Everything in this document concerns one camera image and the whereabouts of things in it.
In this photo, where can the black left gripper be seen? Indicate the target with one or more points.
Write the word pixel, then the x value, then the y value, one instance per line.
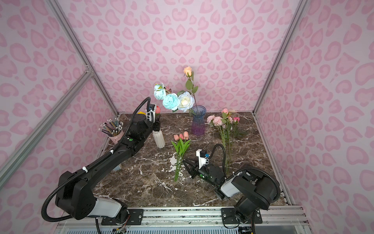
pixel 156 126

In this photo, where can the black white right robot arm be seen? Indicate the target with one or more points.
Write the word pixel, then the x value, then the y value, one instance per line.
pixel 258 188

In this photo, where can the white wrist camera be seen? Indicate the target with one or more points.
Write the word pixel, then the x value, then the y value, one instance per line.
pixel 203 158
pixel 150 115

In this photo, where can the tulip bunch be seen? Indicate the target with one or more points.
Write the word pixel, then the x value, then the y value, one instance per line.
pixel 158 111

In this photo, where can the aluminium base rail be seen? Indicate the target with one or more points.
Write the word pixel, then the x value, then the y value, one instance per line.
pixel 211 220

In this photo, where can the light pink double peony stem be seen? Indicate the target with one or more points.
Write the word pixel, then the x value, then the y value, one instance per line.
pixel 228 132

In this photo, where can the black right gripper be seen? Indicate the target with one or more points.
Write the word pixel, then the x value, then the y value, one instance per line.
pixel 197 171

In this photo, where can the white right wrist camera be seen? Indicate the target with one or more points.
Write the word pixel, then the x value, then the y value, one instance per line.
pixel 203 158

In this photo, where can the purple glass vase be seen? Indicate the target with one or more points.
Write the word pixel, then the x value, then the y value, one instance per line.
pixel 198 123

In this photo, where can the yellow peach rose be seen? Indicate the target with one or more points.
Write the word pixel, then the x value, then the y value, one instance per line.
pixel 190 85

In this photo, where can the magenta rose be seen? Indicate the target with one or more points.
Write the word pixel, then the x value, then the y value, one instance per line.
pixel 237 130

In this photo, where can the pink pen cup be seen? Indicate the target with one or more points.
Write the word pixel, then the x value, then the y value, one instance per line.
pixel 115 139

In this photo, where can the pink tulip stem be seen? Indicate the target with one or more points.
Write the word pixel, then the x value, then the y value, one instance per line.
pixel 178 166
pixel 180 147
pixel 186 140

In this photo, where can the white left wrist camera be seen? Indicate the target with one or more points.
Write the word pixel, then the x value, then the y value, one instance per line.
pixel 150 115

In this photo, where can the salmon pink rose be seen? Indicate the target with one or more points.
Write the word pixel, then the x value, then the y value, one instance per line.
pixel 227 160

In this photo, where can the small pink twin rose stem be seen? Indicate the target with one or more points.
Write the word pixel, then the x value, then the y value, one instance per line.
pixel 218 122

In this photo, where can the grey rectangular eraser block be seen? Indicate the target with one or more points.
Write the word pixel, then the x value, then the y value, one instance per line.
pixel 117 168

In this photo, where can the white ribbed vase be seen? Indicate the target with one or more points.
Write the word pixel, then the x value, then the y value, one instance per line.
pixel 159 139

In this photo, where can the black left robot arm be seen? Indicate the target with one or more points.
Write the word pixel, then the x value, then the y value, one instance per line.
pixel 74 198

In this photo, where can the white rose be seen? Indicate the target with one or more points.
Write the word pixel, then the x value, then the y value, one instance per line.
pixel 186 101

